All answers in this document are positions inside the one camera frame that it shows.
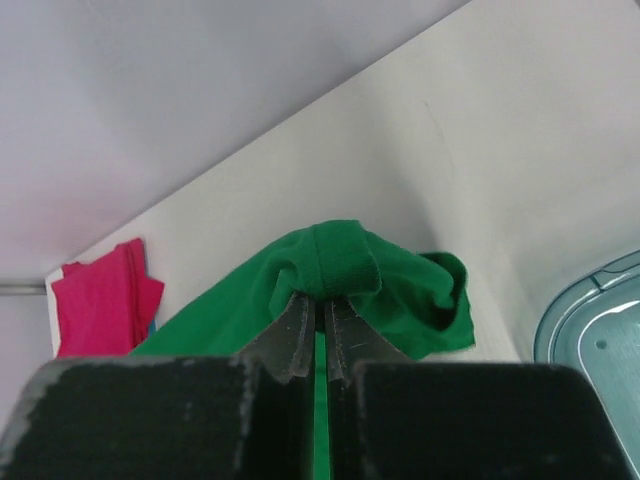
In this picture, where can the folded red t shirt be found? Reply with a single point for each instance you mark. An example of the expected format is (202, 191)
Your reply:
(105, 307)

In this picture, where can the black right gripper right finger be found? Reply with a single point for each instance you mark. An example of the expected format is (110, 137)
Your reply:
(394, 418)

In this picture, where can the teal plastic bin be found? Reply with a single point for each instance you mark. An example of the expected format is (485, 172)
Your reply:
(592, 326)

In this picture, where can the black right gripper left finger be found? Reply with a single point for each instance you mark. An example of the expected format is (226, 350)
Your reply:
(245, 416)

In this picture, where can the green t shirt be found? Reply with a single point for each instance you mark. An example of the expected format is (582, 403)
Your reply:
(416, 301)

